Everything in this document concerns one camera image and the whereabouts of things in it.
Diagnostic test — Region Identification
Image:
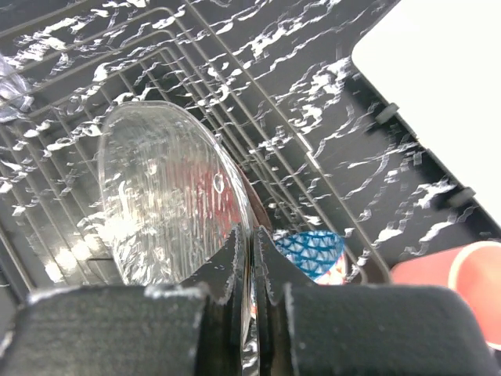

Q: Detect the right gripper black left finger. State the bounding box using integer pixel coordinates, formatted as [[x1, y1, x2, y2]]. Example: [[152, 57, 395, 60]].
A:
[[1, 227, 245, 375]]

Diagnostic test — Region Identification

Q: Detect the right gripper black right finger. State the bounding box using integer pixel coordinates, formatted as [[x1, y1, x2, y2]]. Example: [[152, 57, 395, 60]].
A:
[[253, 228, 500, 375]]

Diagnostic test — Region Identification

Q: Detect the clear glass bowl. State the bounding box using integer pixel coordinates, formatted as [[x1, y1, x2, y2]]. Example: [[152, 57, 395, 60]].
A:
[[96, 100, 255, 349]]

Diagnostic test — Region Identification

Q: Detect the blue geometric patterned bowl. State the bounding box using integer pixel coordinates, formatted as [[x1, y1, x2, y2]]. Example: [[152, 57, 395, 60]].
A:
[[275, 230, 348, 285]]

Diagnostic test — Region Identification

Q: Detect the red floral plate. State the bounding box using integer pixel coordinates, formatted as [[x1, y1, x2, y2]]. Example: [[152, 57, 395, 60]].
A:
[[236, 165, 272, 232]]

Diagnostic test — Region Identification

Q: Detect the clear faceted glass tumbler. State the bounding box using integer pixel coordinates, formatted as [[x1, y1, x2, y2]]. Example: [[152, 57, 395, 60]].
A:
[[1, 56, 34, 124]]

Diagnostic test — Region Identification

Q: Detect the black wire dish rack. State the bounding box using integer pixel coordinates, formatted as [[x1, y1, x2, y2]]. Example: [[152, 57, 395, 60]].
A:
[[0, 0, 392, 298]]

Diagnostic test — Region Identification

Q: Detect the white dry-erase board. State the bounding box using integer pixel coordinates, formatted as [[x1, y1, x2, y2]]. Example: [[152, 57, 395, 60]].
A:
[[351, 1, 500, 221]]

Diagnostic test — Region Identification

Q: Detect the pink plastic cup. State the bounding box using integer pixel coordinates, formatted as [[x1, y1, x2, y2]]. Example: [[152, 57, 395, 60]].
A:
[[391, 241, 500, 351]]

